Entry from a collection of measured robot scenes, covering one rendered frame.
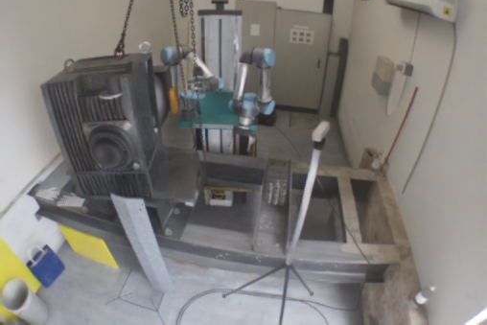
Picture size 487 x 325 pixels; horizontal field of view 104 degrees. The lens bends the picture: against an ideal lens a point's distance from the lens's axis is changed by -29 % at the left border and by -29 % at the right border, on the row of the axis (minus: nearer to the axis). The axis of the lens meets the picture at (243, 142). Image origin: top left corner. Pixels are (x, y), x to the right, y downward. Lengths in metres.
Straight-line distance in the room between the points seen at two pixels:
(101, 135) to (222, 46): 1.28
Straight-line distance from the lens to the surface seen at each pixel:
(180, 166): 1.74
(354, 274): 1.89
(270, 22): 4.01
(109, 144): 1.29
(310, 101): 4.34
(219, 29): 2.17
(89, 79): 1.38
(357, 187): 2.35
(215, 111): 2.31
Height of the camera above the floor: 1.96
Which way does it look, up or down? 33 degrees down
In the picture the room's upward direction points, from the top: 2 degrees clockwise
